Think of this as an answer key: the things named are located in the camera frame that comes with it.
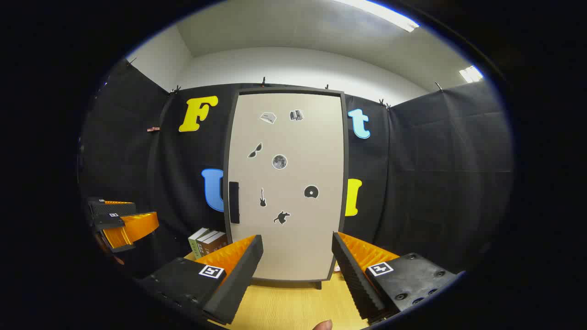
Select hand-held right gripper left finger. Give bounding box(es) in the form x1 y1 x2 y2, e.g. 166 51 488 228
138 235 264 326

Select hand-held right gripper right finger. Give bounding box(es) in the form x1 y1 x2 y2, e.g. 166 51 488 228
332 231 459 324

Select dark grey cabinet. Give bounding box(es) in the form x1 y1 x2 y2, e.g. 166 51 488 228
223 87 350 289

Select brown book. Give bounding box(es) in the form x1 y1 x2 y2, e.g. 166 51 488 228
204 232 229 257
197 231 220 258

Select black backdrop cloth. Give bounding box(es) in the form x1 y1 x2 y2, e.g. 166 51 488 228
78 60 514 280

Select small ceiling light panel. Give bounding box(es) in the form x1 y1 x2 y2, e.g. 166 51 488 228
460 66 483 83

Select black door handle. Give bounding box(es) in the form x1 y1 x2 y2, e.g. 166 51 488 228
229 181 240 224

